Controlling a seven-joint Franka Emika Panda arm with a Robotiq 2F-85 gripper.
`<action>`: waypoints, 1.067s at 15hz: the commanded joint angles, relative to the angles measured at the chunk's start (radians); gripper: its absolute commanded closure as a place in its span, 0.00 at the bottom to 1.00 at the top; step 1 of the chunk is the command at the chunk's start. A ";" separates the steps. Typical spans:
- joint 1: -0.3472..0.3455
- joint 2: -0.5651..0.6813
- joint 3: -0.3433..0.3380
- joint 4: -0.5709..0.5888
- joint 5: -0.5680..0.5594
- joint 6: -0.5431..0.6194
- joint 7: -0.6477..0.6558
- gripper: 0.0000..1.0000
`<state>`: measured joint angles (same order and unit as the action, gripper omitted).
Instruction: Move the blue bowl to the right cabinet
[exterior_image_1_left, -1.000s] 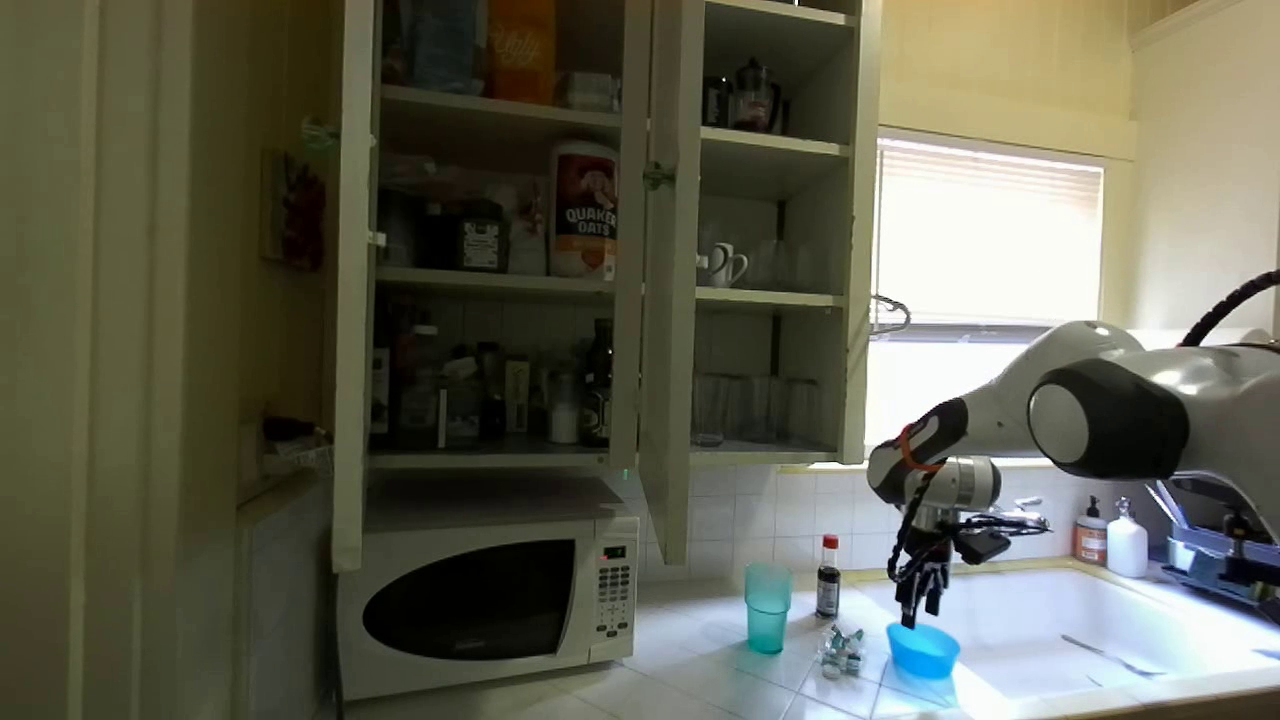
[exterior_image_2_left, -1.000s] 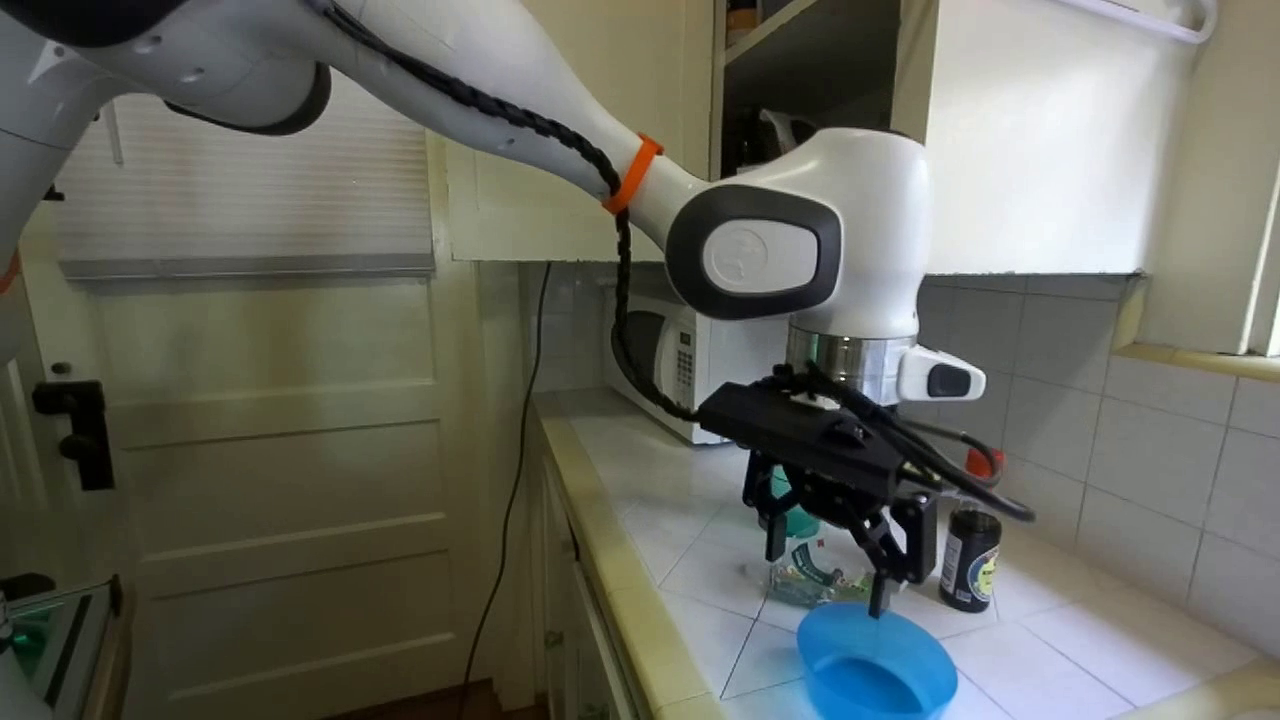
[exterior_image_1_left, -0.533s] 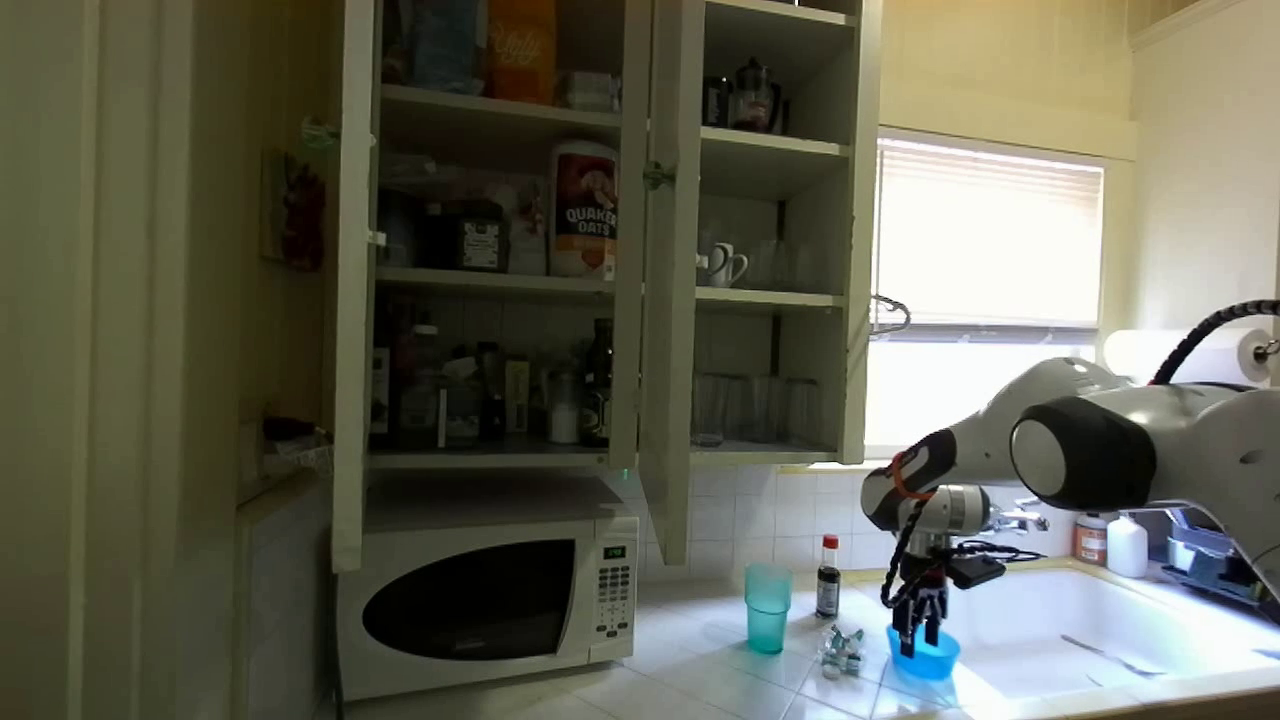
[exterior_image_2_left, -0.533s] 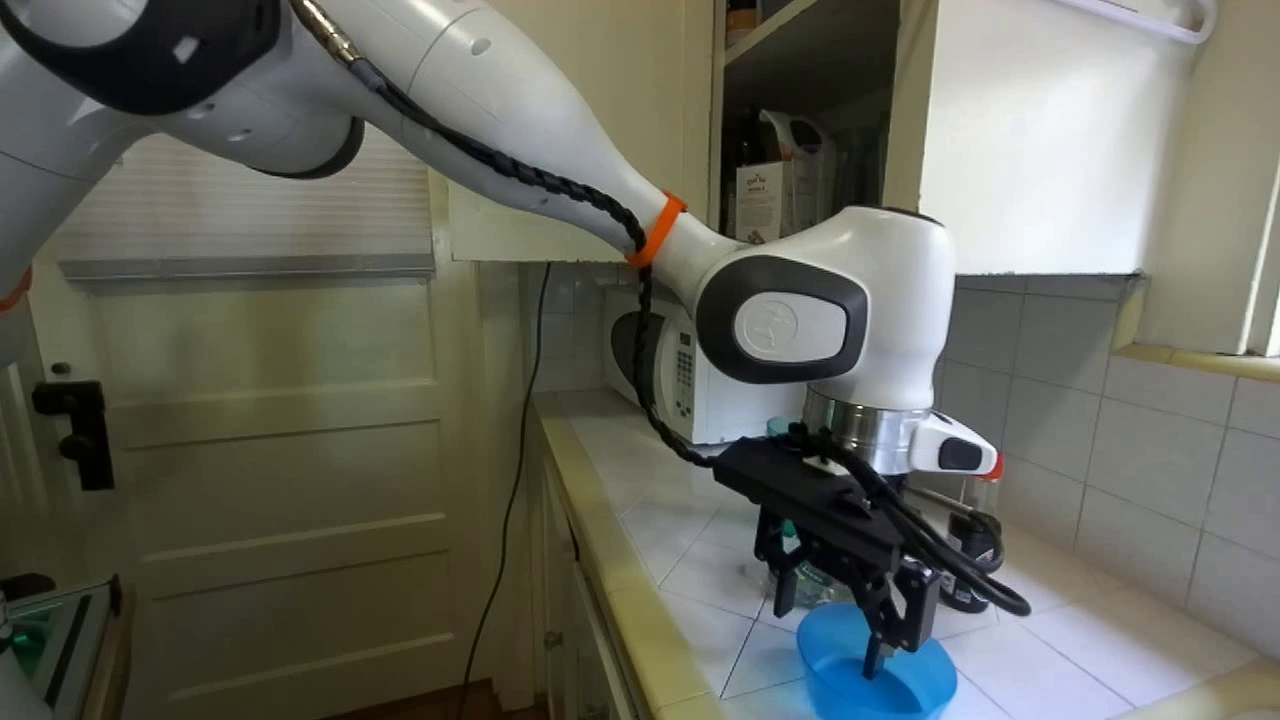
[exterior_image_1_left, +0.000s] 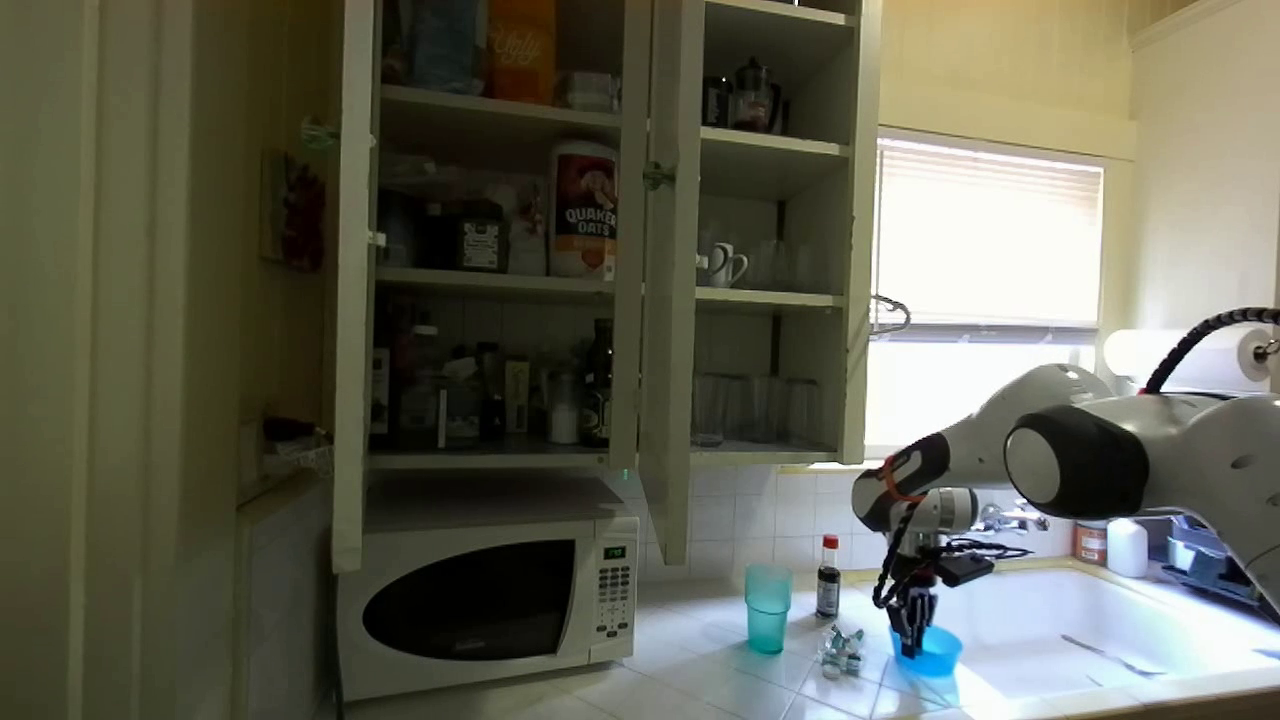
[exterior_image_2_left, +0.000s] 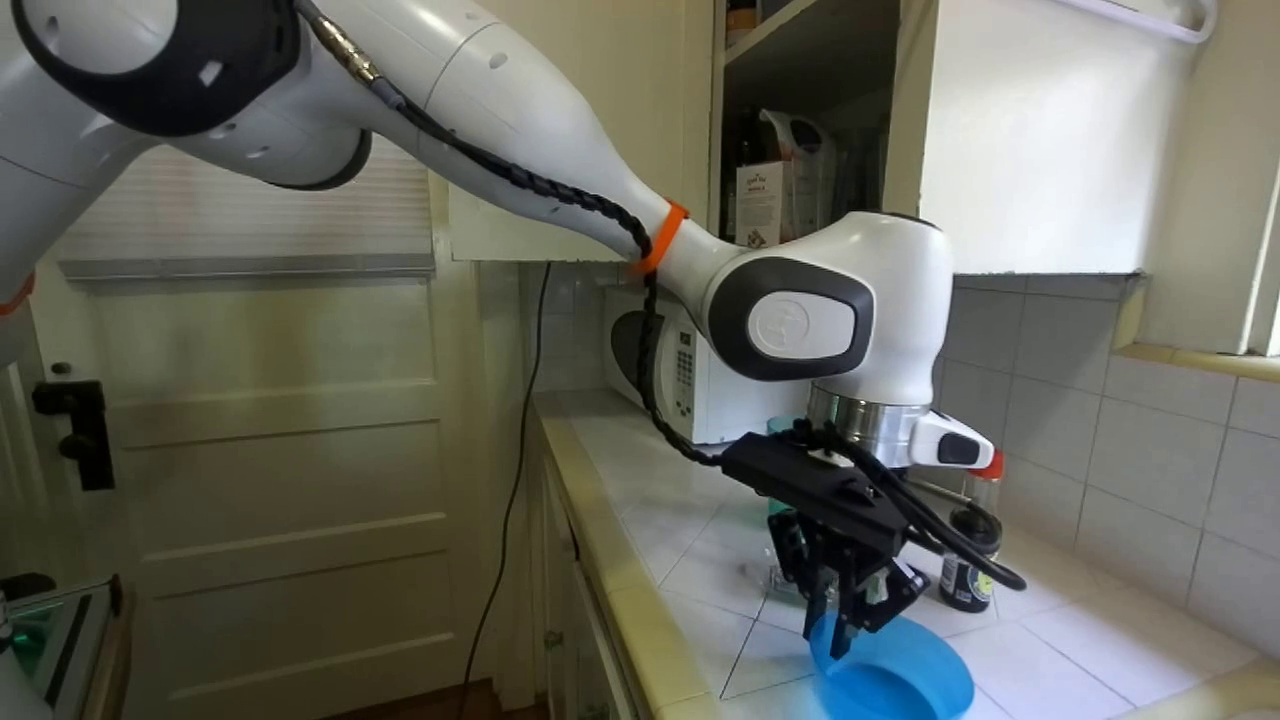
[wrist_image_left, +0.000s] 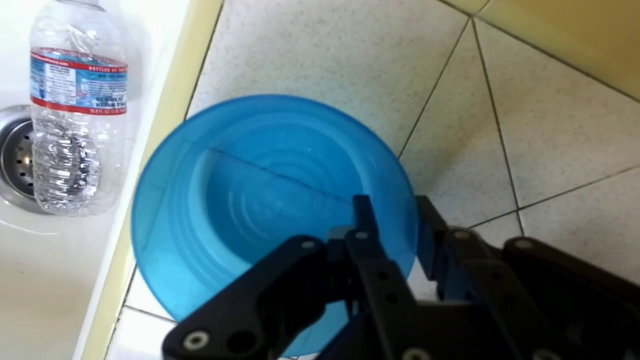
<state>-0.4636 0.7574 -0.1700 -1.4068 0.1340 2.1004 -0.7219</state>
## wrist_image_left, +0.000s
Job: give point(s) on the white sink basin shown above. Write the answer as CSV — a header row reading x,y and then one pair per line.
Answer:
x,y
41,286

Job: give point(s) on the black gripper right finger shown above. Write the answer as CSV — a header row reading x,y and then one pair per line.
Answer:
x,y
533,300

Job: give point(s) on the clear plastic water bottle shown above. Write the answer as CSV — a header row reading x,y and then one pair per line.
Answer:
x,y
76,86

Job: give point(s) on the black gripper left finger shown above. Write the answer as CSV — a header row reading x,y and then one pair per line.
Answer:
x,y
372,292

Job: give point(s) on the blue plastic bowl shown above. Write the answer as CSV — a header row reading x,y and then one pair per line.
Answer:
x,y
266,186

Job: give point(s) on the metal sink drain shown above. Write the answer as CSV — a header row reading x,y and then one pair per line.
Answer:
x,y
16,156

